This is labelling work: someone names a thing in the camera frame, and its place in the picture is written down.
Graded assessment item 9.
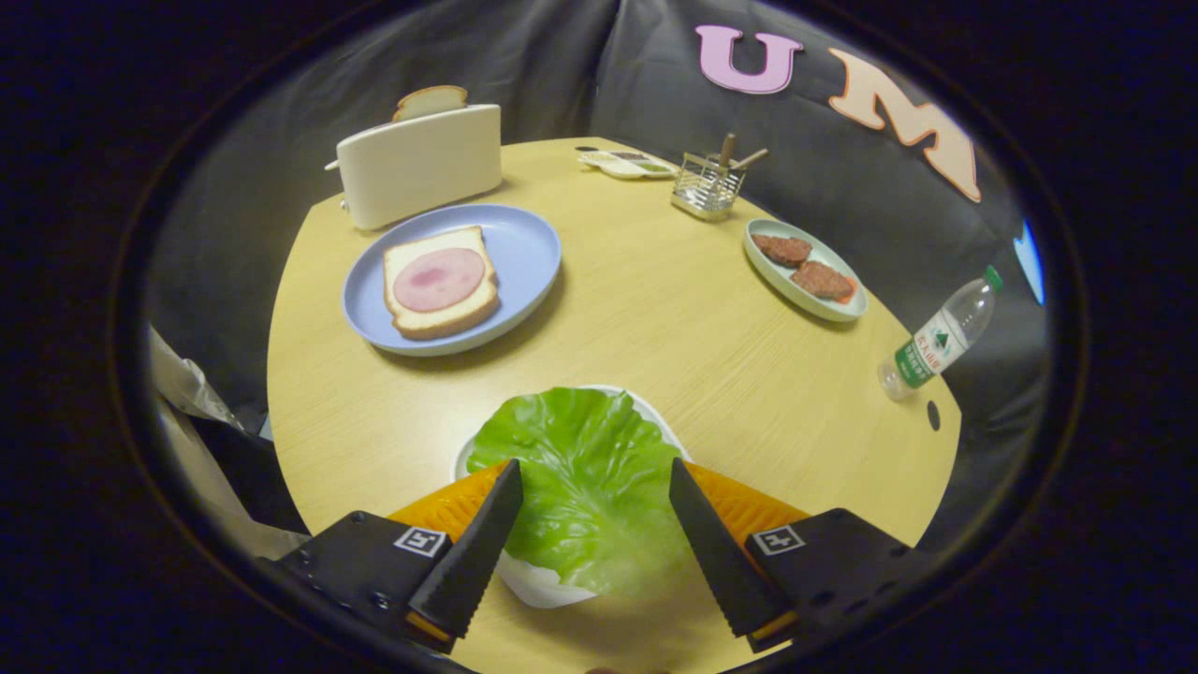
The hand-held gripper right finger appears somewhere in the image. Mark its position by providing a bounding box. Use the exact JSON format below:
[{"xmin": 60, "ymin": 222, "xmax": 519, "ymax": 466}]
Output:
[{"xmin": 669, "ymin": 457, "xmax": 937, "ymax": 653}]

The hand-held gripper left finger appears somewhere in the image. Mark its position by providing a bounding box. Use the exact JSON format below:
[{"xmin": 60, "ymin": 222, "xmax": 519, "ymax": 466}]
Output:
[{"xmin": 257, "ymin": 459, "xmax": 525, "ymax": 654}]

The green lettuce leaf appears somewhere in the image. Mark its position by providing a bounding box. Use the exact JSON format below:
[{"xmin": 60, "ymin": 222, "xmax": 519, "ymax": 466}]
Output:
[{"xmin": 465, "ymin": 387, "xmax": 694, "ymax": 600}]

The thick brown-crust bread slice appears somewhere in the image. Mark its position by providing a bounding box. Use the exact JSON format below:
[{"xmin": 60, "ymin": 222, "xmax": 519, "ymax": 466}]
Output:
[{"xmin": 392, "ymin": 85, "xmax": 469, "ymax": 123}]

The white leaf-shaped plate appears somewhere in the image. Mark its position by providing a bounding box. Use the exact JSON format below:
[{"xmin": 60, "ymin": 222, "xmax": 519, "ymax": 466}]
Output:
[{"xmin": 453, "ymin": 384, "xmax": 694, "ymax": 609}]

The flat white bread slice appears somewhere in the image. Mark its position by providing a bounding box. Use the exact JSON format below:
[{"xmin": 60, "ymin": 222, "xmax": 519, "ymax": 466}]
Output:
[{"xmin": 382, "ymin": 226, "xmax": 501, "ymax": 341}]

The pink ham slice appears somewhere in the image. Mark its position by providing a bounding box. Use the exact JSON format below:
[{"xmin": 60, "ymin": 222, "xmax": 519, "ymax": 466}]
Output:
[{"xmin": 393, "ymin": 247, "xmax": 487, "ymax": 314}]

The pale green plate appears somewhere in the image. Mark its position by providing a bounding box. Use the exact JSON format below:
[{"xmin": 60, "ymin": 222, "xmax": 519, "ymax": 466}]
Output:
[{"xmin": 743, "ymin": 218, "xmax": 869, "ymax": 324}]

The brown meat patty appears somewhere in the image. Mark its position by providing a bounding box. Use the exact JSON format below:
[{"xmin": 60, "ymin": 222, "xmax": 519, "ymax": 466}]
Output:
[
  {"xmin": 752, "ymin": 233, "xmax": 813, "ymax": 269},
  {"xmin": 789, "ymin": 260, "xmax": 855, "ymax": 303}
]

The clear plastic water bottle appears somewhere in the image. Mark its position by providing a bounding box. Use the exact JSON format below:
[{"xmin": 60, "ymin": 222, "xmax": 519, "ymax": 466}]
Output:
[{"xmin": 877, "ymin": 265, "xmax": 1004, "ymax": 403}]

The blue plate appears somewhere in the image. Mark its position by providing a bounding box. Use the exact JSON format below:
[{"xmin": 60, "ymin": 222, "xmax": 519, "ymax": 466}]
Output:
[{"xmin": 342, "ymin": 203, "xmax": 562, "ymax": 358}]

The white plastic sheet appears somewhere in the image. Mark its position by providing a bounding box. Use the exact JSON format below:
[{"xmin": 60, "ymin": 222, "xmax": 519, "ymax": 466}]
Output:
[{"xmin": 150, "ymin": 323, "xmax": 310, "ymax": 563}]

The white toaster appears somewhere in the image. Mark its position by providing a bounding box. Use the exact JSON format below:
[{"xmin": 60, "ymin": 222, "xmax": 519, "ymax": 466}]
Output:
[{"xmin": 325, "ymin": 103, "xmax": 504, "ymax": 232}]

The white divided seasoning tray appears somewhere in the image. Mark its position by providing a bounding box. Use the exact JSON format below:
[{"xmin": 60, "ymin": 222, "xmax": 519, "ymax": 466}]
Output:
[{"xmin": 576, "ymin": 145, "xmax": 679, "ymax": 181}]

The black backdrop cloth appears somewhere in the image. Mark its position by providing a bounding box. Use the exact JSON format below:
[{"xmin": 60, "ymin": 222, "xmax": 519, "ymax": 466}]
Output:
[{"xmin": 140, "ymin": 0, "xmax": 1049, "ymax": 525}]

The metal wire utensil holder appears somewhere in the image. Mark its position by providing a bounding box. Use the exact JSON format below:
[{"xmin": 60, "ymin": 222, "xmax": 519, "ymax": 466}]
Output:
[{"xmin": 671, "ymin": 152, "xmax": 747, "ymax": 223}]

